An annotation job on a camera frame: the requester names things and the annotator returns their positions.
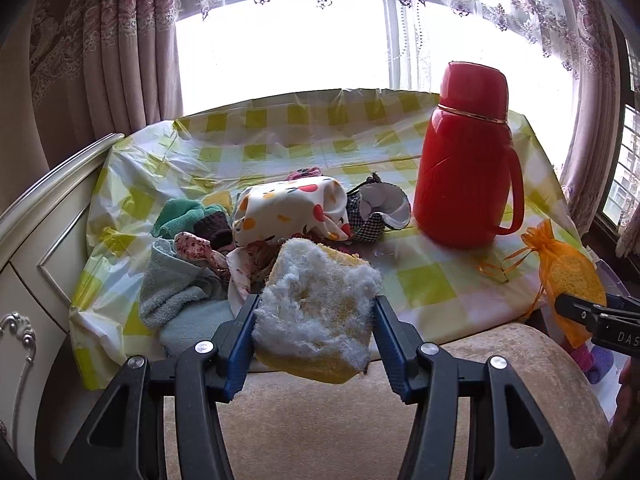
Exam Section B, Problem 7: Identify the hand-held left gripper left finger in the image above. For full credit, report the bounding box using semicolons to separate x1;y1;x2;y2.
62;294;261;480

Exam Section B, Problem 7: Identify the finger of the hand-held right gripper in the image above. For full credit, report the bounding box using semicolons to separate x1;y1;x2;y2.
606;294;640;313
554;292;608;333

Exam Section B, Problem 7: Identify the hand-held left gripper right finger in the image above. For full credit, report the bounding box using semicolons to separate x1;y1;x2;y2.
372;294;576;480

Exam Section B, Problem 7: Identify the orange mesh drawstring bag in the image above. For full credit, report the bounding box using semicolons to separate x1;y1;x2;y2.
479;219;608;350

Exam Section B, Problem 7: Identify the yellow sponge with white fluff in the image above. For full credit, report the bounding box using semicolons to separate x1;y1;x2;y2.
251;237;383;386

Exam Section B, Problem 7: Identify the green terry towel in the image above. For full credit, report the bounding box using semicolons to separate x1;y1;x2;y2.
151;199;206;240

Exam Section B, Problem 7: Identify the purple cloth item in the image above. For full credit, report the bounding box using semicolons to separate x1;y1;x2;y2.
585;352;610;386

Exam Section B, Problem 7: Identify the pink cloth item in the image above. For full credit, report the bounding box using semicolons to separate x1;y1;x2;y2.
562;340;597;368

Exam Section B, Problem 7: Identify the white red floral cloth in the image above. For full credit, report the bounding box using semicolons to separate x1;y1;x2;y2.
226;240;281;313

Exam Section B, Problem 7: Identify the pale blue towel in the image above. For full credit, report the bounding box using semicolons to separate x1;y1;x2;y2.
139;239;236;356

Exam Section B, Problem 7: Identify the pink floral cloth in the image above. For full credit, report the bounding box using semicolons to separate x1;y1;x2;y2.
174;231;231;281

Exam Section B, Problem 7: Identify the dark brown towel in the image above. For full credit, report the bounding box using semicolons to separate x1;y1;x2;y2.
192;205;235;251

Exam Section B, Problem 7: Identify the dark framed barred window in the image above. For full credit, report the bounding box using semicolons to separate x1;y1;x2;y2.
597;105;640;241

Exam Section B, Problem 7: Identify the black checkered cloth pouch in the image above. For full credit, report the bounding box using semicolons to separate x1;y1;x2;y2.
345;172;412;242

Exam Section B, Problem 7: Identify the white fruit print cloth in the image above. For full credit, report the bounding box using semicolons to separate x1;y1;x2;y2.
231;177;352;248

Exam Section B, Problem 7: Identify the pink coin purse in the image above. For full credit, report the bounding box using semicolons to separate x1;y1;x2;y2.
286;166;325;182

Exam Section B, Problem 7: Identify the red thermos jug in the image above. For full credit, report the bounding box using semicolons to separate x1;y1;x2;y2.
412;61;526;248

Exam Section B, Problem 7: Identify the yellow checked plastic tablecloth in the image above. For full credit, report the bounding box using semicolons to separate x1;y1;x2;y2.
69;87;596;392

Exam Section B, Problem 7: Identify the beige patterned curtain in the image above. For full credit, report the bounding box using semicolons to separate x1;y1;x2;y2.
27;0;186;141
560;0;636;233

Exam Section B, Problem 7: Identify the white ornate cabinet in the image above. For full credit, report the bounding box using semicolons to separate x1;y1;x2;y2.
0;132;126;461

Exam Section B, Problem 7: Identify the silver ornate cabinet handle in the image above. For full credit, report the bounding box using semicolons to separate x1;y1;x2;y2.
0;312;36;436

